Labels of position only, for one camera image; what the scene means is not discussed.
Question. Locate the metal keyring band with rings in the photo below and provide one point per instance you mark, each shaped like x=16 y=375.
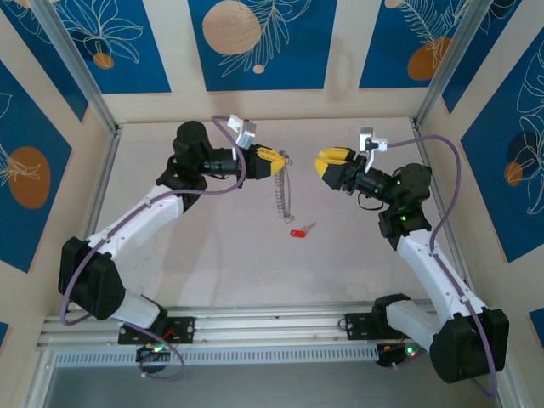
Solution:
x=281 y=195

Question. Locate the key with red cap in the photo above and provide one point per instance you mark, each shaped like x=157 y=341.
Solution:
x=297 y=233

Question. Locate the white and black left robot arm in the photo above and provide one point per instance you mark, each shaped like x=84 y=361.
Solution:
x=136 y=221

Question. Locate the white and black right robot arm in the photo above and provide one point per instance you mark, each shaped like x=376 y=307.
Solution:
x=433 y=272

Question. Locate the blue panel with beige circle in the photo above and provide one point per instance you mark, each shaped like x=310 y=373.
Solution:
x=297 y=51

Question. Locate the small controller circuit board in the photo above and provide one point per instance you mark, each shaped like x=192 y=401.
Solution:
x=155 y=353
x=395 y=355

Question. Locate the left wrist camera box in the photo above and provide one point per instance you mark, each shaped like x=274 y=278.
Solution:
x=246 y=135

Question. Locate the blue floral wall panel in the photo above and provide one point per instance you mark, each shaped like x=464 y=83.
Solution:
x=489 y=191
x=25 y=234
x=382 y=51
x=53 y=68
x=140 y=64
x=472 y=64

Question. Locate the aluminium frame post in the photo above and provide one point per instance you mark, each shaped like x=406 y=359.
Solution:
x=453 y=59
x=75 y=57

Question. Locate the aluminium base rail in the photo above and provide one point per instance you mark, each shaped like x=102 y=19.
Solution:
x=272 y=329

